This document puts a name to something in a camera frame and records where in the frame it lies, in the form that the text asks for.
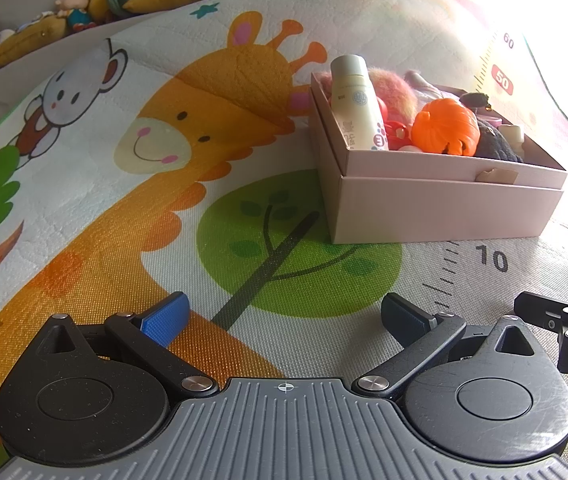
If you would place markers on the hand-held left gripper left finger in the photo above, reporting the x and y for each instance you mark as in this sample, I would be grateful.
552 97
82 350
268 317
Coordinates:
166 317

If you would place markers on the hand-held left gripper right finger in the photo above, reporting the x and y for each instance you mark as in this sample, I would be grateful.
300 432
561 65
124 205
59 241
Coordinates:
406 320

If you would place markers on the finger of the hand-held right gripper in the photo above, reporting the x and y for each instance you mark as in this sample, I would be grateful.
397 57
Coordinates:
538 310

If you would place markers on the pink cardboard box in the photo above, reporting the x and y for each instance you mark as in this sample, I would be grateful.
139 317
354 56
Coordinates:
438 210

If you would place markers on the red doll figure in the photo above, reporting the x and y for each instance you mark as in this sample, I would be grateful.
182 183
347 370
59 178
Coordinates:
396 125

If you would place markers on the orange pumpkin toy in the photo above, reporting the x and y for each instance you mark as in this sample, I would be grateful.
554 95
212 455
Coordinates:
443 127

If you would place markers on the white plastic bottle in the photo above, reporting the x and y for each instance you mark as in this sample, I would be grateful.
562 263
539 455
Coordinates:
356 105

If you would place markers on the pink plush doll checked overalls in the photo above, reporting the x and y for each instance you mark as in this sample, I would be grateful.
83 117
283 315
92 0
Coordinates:
393 87

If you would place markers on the printed giraffe play mat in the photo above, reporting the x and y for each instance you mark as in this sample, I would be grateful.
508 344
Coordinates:
114 185

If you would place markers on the small white jar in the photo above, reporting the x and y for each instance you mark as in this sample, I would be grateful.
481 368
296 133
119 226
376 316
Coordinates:
511 136

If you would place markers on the black plush toy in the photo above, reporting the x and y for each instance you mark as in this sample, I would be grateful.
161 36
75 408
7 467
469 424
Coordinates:
496 142

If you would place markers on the small purple item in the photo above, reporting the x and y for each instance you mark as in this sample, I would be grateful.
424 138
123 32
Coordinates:
492 121

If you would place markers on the cartoon boy doll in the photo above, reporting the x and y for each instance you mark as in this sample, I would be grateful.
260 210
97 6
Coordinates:
75 7

